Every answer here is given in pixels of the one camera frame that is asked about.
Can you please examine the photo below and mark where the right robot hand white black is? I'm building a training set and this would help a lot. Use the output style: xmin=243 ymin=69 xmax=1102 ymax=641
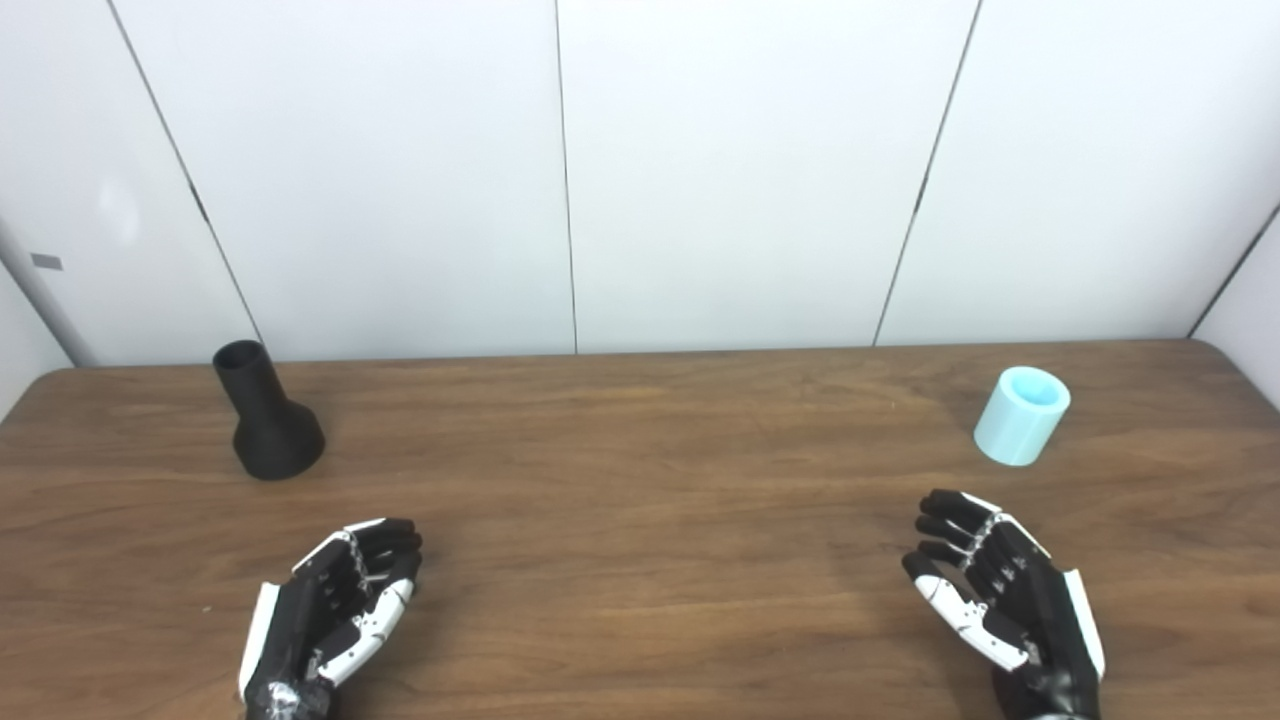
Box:
xmin=902 ymin=489 xmax=1107 ymax=720

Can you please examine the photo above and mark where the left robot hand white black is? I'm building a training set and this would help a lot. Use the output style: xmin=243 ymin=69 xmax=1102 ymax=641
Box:
xmin=238 ymin=517 xmax=424 ymax=720

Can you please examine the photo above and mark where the light-blue hose piece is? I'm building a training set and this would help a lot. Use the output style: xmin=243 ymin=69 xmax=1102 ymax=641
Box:
xmin=974 ymin=366 xmax=1072 ymax=467

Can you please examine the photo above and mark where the black nozzle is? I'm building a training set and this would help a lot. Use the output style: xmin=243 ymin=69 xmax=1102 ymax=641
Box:
xmin=212 ymin=340 xmax=327 ymax=481

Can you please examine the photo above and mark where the grey wall corner trim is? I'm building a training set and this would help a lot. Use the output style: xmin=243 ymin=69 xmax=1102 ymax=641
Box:
xmin=0 ymin=215 xmax=99 ymax=368

